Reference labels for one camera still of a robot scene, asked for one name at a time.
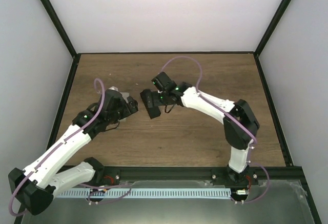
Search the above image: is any purple cable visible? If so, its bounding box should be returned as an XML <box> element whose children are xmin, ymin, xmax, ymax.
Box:
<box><xmin>161</xmin><ymin>55</ymin><xmax>270</xmax><ymax>204</ymax></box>
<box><xmin>9</xmin><ymin>78</ymin><xmax>133</xmax><ymax>217</ymax></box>

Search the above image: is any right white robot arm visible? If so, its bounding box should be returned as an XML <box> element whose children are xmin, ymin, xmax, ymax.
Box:
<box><xmin>145</xmin><ymin>72</ymin><xmax>260</xmax><ymax>185</ymax></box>

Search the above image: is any black geometric glasses case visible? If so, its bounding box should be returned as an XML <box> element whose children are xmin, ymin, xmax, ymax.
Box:
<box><xmin>140</xmin><ymin>89</ymin><xmax>162</xmax><ymax>119</ymax></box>

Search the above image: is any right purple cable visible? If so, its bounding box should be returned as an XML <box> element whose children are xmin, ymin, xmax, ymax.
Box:
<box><xmin>161</xmin><ymin>55</ymin><xmax>270</xmax><ymax>204</ymax></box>

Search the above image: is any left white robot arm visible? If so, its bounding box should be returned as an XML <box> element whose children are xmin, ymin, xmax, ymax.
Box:
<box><xmin>8</xmin><ymin>89</ymin><xmax>138</xmax><ymax>215</ymax></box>

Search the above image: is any black aluminium frame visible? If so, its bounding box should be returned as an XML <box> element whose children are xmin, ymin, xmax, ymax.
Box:
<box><xmin>40</xmin><ymin>0</ymin><xmax>321</xmax><ymax>223</ymax></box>

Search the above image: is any grey glasses case green lining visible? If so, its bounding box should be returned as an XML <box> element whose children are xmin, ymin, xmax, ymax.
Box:
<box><xmin>113</xmin><ymin>91</ymin><xmax>130</xmax><ymax>128</ymax></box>

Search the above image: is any white slotted cable duct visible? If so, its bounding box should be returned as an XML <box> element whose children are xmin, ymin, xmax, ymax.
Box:
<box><xmin>58</xmin><ymin>188</ymin><xmax>231</xmax><ymax>199</ymax></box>

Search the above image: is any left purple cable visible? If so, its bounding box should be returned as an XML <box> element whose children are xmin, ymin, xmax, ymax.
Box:
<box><xmin>9</xmin><ymin>78</ymin><xmax>133</xmax><ymax>217</ymax></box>

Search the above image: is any grey metal front plate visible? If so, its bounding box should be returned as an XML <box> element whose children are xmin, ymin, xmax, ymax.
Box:
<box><xmin>22</xmin><ymin>180</ymin><xmax>315</xmax><ymax>223</ymax></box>

